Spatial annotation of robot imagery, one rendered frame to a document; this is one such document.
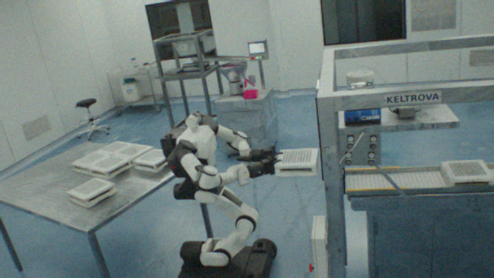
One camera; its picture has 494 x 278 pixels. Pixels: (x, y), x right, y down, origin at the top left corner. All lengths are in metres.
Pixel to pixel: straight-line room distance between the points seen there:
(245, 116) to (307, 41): 2.88
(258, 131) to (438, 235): 2.80
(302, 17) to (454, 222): 5.33
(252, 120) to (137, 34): 4.28
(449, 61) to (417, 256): 5.12
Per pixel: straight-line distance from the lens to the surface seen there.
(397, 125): 2.25
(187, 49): 5.84
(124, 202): 2.80
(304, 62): 7.48
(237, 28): 7.66
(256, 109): 4.83
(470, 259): 2.88
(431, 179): 2.65
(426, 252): 2.79
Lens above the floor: 2.02
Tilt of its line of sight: 21 degrees down
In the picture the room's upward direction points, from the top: 9 degrees counter-clockwise
